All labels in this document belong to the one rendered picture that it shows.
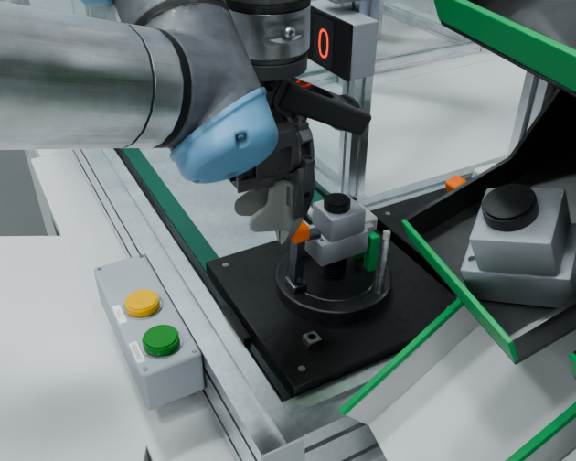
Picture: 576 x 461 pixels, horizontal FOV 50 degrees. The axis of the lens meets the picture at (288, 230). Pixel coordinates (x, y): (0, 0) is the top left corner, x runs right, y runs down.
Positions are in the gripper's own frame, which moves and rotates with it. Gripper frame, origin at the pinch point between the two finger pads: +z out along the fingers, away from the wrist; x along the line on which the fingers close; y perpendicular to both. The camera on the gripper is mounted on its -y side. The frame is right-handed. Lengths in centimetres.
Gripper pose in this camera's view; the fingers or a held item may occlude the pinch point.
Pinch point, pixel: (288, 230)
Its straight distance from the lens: 66.9
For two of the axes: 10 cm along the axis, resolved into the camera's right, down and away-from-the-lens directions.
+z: 0.0, 8.2, 5.7
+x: 4.8, 5.0, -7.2
